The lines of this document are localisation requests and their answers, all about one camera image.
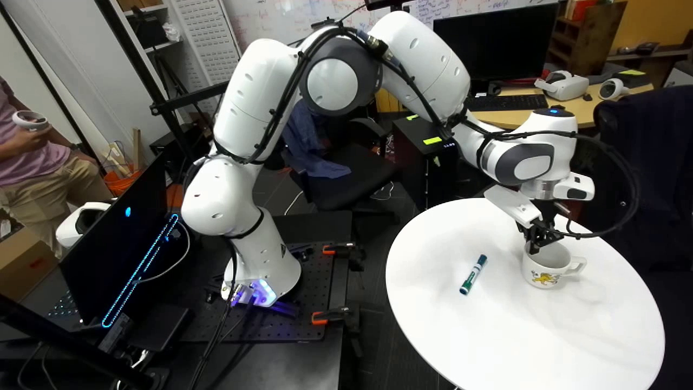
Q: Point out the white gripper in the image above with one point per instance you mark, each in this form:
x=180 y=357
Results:
x=523 y=202

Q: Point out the white ceramic mug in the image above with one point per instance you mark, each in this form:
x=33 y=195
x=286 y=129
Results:
x=551 y=266

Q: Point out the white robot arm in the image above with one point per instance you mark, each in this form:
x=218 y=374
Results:
x=333 y=71

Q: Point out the green white marker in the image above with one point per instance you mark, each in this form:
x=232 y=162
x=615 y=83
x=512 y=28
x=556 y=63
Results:
x=472 y=276

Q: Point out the wooden desk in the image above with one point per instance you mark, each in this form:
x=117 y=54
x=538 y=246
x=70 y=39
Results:
x=582 y=109

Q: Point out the white VR headset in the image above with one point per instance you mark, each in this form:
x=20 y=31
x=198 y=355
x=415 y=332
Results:
x=561 y=84

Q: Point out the white VR controller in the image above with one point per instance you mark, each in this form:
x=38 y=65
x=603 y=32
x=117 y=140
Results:
x=614 y=89

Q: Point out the orange black clamp left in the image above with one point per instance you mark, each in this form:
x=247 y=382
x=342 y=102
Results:
x=345 y=249

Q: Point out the orange black clamp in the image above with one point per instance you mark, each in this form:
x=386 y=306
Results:
x=350 y=318
x=345 y=249

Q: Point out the black computer monitor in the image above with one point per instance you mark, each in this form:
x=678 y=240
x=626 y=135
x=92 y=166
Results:
x=503 y=43

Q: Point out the black office chair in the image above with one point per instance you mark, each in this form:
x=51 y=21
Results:
x=333 y=158

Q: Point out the orange black clamp right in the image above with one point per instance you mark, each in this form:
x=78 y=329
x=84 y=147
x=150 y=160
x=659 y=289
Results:
x=350 y=318

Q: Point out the black laptop computer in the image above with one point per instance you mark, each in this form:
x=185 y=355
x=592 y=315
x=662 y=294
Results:
x=114 y=271

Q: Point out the seated person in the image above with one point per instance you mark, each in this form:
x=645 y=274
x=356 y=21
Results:
x=41 y=174

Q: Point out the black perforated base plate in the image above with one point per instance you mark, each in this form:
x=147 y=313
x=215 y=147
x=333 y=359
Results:
x=320 y=286

